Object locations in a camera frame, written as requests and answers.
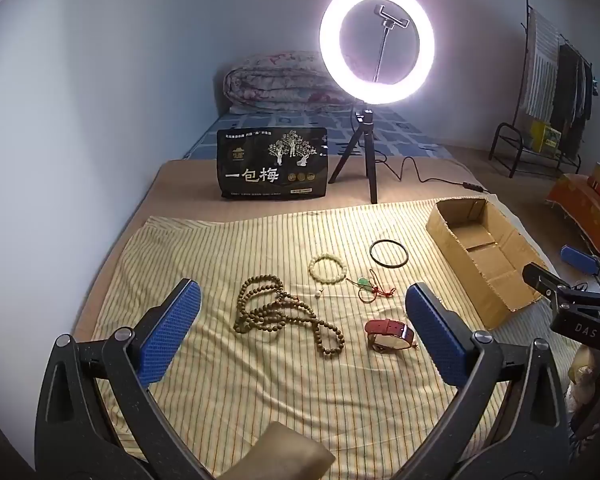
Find green pendant red cord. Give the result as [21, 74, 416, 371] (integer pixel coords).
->
[346, 269, 397, 305]

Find cardboard box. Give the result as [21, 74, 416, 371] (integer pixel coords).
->
[426, 198, 551, 331]

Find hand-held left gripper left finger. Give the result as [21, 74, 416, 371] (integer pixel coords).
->
[34, 278, 202, 480]

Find black bangle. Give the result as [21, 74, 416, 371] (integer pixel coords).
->
[370, 240, 409, 267]

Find white ring light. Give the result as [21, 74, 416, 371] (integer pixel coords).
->
[319, 0, 436, 111]

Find yellow boxes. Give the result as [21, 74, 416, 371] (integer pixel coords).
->
[530, 120, 563, 151]

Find phone holder clamp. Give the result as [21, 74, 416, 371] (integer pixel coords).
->
[373, 4, 411, 84]

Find yellow striped cloth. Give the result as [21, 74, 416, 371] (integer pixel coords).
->
[87, 196, 581, 480]

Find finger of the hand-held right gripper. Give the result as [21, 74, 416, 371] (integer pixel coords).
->
[561, 245, 600, 281]
[522, 262, 600, 311]

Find black power cable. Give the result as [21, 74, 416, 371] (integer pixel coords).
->
[380, 156, 488, 195]

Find dark hanging clothes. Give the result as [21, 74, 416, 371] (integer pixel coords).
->
[550, 42, 595, 133]

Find orange covered bench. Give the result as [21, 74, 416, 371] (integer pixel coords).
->
[547, 172, 600, 256]

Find black shoe rack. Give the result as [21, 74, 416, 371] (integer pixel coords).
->
[490, 122, 583, 178]

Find black snack bag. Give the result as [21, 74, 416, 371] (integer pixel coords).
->
[216, 127, 329, 200]

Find wooden bead necklace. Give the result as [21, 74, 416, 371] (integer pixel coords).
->
[234, 274, 346, 358]

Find tan cloth lump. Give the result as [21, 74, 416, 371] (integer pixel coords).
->
[220, 422, 336, 480]

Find black clothes rack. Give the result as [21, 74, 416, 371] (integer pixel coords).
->
[517, 0, 596, 136]

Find person's right hand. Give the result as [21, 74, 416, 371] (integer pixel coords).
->
[570, 347, 600, 401]

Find blue patterned bed sheet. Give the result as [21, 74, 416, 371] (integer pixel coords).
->
[182, 105, 453, 161]

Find striped hanging towel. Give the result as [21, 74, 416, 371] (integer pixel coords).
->
[522, 10, 561, 118]

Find tan bed cover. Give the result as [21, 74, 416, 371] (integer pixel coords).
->
[72, 157, 546, 341]

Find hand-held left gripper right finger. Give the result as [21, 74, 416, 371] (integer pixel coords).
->
[405, 282, 571, 480]

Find pale bead bracelet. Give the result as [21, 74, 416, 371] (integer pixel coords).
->
[308, 255, 349, 283]

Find red strap watch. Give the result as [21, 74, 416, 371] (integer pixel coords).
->
[365, 320, 418, 353]

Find folded floral quilt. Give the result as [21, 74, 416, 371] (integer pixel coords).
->
[223, 51, 353, 115]

